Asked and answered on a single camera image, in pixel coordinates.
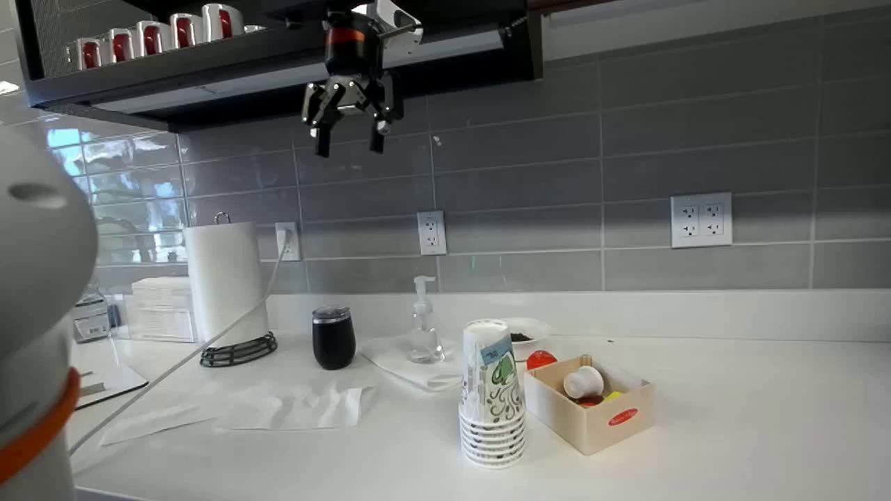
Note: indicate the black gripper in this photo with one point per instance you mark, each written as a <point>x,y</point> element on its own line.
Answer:
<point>354,68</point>

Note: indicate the clear plastic cup lid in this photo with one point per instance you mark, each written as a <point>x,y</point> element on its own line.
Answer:
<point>332,314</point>

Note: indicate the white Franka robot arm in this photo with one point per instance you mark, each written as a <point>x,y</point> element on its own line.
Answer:
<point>37,278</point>

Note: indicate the black tumbler cup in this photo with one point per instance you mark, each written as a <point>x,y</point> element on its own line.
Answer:
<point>332,346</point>

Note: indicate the printed paper cup stack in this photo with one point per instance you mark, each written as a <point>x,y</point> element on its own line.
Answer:
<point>491,399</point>

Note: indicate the white outlet with plug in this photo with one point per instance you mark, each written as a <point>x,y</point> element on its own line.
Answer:
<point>287,240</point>

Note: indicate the white mug with red print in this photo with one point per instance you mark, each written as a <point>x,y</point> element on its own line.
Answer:
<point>87,53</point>
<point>154,37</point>
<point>223,23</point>
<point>187,32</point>
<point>122,46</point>

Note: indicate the white paper towel roll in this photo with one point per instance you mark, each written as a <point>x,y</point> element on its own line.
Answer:
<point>227,281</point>

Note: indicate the clear acrylic partition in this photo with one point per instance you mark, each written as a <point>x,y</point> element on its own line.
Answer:
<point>129,204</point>

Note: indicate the white paper towel sheet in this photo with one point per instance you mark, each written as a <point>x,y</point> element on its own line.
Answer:
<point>400,364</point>

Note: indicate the white napkin stack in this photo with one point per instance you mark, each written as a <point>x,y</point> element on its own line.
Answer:
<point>162,309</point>

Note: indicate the white coffee pod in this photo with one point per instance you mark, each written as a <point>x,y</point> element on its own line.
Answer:
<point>582,378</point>

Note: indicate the beige cardboard box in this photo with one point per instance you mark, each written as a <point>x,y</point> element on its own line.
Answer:
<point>595,421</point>

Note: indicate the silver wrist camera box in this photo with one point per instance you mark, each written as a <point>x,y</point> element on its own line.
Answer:
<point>400,19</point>

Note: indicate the black wall shelf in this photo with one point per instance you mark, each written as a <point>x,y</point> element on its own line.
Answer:
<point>233,64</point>

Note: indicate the white single wall outlet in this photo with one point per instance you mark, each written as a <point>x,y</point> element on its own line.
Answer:
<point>432,232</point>

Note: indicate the white double wall outlet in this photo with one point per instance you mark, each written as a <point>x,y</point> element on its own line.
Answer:
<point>701,221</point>

